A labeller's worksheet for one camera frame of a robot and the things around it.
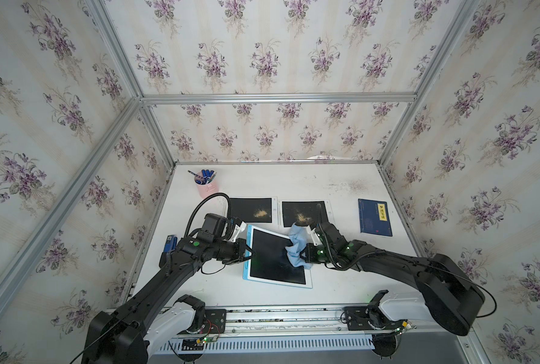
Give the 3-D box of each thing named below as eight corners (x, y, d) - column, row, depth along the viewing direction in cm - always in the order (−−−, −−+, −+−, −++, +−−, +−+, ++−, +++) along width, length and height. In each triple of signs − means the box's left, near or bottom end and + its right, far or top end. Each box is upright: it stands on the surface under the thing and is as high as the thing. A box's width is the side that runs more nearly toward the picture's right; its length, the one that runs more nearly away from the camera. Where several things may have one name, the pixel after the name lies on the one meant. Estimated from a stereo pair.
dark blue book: (360, 232, 97) (361, 230, 96) (357, 200, 108) (359, 197, 107) (390, 237, 96) (392, 235, 94) (385, 204, 107) (387, 202, 105)
